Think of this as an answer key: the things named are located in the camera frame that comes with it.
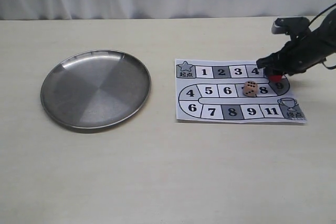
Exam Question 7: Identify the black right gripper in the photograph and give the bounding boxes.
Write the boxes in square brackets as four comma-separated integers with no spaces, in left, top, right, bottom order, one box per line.
[256,28,331,76]

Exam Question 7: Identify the red cylinder game piece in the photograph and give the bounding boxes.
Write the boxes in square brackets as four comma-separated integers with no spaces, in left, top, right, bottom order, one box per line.
[268,75,282,83]

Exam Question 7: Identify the wooden die black pips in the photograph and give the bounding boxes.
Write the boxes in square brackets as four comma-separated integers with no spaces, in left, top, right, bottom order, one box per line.
[243,81,258,97]

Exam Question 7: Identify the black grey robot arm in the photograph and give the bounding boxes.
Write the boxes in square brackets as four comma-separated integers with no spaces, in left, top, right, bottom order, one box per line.
[256,10,335,78]

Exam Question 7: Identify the printed paper game board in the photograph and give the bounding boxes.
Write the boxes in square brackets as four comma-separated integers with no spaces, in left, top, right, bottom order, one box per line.
[175,59,307,124]

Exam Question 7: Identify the round stainless steel plate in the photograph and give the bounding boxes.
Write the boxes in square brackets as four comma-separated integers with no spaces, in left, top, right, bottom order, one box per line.
[40,49,151,132]

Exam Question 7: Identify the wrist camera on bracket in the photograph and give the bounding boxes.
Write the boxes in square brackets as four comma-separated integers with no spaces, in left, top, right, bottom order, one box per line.
[271,17,311,40]

